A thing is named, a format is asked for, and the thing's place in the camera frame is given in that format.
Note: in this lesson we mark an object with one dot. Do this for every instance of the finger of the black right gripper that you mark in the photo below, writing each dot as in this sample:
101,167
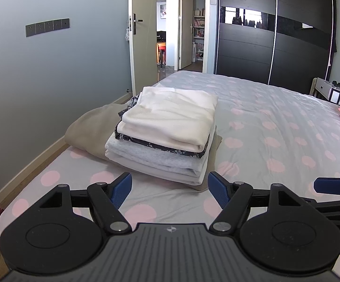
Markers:
327,186

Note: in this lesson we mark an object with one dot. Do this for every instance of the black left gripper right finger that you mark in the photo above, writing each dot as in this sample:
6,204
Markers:
278,231

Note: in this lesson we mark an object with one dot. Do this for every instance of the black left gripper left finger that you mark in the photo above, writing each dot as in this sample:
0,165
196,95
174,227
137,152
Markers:
66,228

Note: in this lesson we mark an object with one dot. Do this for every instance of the cream knit sweater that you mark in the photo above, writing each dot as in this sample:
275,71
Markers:
170,117

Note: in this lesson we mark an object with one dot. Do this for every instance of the folded grey white clothes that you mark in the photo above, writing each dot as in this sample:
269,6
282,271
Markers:
158,163

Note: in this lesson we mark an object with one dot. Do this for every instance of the grey pink-dotted bed cover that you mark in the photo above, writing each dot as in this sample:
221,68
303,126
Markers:
269,134

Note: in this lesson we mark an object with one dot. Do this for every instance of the white bedside table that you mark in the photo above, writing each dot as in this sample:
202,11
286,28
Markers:
325,90

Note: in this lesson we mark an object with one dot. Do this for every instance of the beige folded blanket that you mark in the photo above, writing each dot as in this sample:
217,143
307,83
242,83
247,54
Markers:
91,131

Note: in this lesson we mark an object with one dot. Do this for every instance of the black sliding wardrobe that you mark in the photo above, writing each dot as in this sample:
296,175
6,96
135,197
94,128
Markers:
283,43

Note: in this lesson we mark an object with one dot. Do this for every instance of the beige room door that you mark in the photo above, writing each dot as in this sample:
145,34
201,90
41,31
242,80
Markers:
142,43

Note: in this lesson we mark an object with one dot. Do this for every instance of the grey wall switch panel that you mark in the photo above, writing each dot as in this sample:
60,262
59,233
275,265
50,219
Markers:
47,26

